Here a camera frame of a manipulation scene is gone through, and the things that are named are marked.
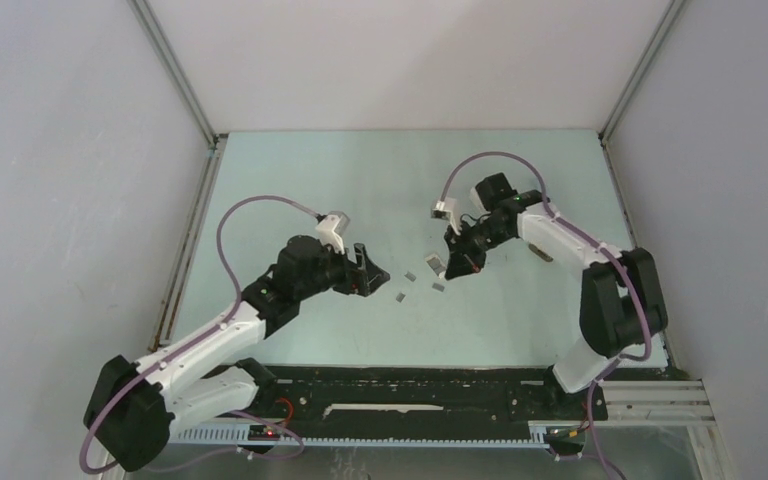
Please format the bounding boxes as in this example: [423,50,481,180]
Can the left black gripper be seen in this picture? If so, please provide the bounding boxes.
[295,238,388,301]

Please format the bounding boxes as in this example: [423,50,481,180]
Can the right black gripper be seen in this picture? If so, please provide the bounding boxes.
[443,218,512,281]

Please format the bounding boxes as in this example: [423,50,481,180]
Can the staple box tray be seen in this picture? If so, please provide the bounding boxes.
[425,253,447,279]

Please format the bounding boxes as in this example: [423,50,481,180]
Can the beige brown mini stapler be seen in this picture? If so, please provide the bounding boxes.
[528,243,554,263]

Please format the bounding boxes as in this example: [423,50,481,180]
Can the long white stapler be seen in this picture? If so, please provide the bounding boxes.
[469,187,487,212]

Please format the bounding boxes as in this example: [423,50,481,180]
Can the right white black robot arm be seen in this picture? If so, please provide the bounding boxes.
[433,173,668,418]

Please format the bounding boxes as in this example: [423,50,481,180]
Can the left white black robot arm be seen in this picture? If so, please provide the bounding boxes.
[80,235,390,474]

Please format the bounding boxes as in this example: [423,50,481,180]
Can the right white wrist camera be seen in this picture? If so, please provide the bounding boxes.
[431,197,461,236]

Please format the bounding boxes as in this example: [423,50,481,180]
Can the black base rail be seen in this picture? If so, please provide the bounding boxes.
[246,365,607,443]

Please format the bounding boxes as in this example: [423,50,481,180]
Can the right aluminium frame post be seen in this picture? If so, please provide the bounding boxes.
[599,0,690,146]

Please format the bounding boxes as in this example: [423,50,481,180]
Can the aluminium frame post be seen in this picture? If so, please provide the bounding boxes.
[128,0,219,148]
[599,0,690,146]

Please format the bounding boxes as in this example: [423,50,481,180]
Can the left aluminium frame post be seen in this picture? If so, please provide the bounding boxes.
[128,0,219,148]

